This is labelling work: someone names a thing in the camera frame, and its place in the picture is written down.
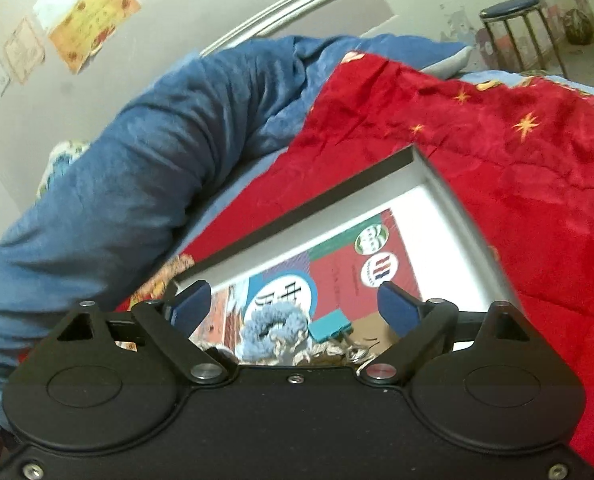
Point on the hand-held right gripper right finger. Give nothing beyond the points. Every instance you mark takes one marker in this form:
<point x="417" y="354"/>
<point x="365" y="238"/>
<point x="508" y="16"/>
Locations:
<point x="398" y="310"/>

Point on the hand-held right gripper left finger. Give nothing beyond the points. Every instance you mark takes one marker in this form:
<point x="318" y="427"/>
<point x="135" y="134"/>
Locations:
<point x="192" y="307"/>

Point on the teal binder clip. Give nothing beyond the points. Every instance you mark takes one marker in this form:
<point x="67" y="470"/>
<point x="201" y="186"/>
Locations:
<point x="327" y="329"/>

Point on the brown crochet scrunchie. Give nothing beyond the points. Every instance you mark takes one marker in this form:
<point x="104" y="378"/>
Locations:
<point x="334" y="355"/>

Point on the blue crochet scrunchie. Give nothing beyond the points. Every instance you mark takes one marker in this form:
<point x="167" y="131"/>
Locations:
<point x="272" y="325"/>

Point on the black cardboard box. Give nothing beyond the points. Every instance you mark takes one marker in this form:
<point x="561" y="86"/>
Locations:
<point x="457" y="240"/>

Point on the colourful textbook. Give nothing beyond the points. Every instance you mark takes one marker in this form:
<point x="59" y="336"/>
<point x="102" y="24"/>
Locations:
<point x="337" y="270"/>

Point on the blue plush blanket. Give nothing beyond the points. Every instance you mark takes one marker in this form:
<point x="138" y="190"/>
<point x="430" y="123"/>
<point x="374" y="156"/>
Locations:
<point x="127" y="160"/>

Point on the red printed blanket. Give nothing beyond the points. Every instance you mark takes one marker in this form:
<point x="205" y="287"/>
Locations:
<point x="527" y="185"/>

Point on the white floral pillow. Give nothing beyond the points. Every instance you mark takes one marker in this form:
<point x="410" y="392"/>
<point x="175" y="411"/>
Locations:
<point x="59" y="160"/>

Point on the metal stool with dark seat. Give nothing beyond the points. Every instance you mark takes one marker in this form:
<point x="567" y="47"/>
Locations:
<point x="509" y="7"/>

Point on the dark patterned ball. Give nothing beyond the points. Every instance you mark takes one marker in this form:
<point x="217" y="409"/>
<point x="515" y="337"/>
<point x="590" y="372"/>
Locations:
<point x="579" y="25"/>

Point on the yellow wall certificate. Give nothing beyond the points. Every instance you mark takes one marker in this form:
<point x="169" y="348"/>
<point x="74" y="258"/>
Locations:
<point x="97" y="22"/>

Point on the beige wall certificate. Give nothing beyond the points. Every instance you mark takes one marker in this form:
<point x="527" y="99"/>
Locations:
<point x="24" y="50"/>

